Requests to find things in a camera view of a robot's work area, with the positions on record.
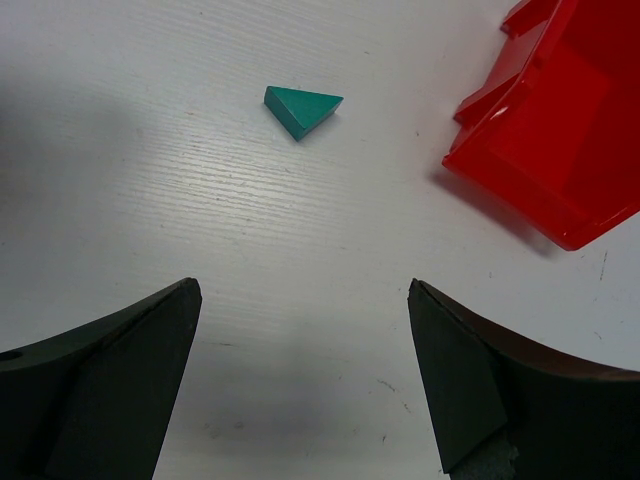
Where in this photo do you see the red plastic bin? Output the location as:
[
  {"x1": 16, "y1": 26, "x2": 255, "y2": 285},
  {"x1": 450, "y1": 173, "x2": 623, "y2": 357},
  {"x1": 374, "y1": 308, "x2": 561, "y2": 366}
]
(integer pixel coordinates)
[{"x1": 443, "y1": 1, "x2": 639, "y2": 251}]

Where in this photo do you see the teal triangular wood block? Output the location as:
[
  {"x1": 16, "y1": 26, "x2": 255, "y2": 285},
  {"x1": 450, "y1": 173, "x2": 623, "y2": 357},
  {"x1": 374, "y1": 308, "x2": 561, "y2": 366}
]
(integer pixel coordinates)
[{"x1": 263, "y1": 86, "x2": 344, "y2": 141}]

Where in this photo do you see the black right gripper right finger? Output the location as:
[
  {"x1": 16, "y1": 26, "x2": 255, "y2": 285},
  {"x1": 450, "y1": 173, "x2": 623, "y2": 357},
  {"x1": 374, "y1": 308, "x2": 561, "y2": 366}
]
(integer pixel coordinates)
[{"x1": 408, "y1": 280, "x2": 639, "y2": 479}]

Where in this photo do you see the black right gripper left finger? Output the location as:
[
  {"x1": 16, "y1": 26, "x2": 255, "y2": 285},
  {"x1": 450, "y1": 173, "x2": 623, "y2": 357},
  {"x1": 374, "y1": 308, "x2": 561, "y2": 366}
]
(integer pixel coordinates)
[{"x1": 1, "y1": 278, "x2": 202, "y2": 479}]

